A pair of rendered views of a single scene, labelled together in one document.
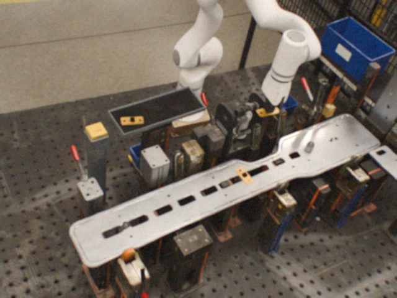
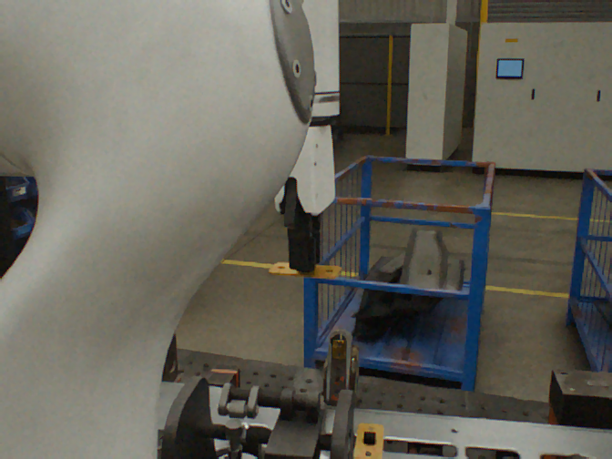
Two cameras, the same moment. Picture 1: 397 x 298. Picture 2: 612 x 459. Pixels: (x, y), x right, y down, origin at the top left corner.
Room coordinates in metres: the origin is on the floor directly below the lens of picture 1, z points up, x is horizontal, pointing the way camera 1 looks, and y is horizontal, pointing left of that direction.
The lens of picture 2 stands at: (1.87, 0.28, 1.52)
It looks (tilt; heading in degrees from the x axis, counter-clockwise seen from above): 16 degrees down; 229
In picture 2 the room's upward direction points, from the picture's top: straight up
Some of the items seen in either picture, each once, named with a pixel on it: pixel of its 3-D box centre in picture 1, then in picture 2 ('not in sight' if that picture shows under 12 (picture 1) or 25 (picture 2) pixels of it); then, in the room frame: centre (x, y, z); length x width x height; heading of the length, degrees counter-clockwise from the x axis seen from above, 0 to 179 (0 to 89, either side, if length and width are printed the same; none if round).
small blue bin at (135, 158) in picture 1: (144, 157); not in sight; (1.53, 0.22, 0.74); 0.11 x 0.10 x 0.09; 130
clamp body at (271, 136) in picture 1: (266, 140); not in sight; (1.66, -0.32, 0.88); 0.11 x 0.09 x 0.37; 40
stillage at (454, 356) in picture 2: not in sight; (409, 262); (-0.52, -1.67, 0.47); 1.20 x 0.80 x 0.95; 31
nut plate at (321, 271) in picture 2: (267, 110); (304, 267); (1.43, -0.24, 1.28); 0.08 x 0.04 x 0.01; 124
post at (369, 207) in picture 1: (375, 183); not in sight; (1.57, -0.83, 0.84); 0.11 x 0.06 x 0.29; 40
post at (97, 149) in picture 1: (97, 169); not in sight; (1.27, 0.37, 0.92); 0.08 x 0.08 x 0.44; 40
